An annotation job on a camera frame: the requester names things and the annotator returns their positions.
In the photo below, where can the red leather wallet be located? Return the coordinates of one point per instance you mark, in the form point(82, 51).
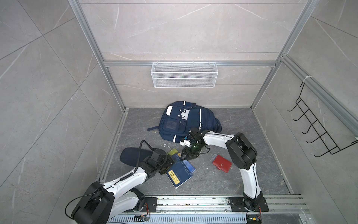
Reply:
point(222, 164)

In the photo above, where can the dark blue yellow-label book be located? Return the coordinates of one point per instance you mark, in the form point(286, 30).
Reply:
point(180, 173)

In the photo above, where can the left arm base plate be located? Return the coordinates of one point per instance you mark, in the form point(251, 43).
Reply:
point(146, 203)

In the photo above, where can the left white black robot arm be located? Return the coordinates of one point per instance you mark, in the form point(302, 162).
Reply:
point(103, 201)

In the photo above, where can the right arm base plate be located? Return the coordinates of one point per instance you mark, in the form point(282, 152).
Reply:
point(242, 204)

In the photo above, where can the navy blue backpack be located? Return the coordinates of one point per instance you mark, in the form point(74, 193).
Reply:
point(181, 116)

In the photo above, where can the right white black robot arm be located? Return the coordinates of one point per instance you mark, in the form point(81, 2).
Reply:
point(242, 153)

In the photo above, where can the black wire hook rack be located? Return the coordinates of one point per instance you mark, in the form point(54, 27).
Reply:
point(315, 125)

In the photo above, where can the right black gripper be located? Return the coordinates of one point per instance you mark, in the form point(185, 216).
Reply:
point(187, 151)

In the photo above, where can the colourful landscape cover book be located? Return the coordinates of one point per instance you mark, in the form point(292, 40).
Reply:
point(175, 155)

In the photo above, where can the navy blue pencil case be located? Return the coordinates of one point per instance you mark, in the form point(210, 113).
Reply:
point(130, 155)

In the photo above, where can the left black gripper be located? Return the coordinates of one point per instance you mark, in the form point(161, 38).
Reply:
point(168, 159)

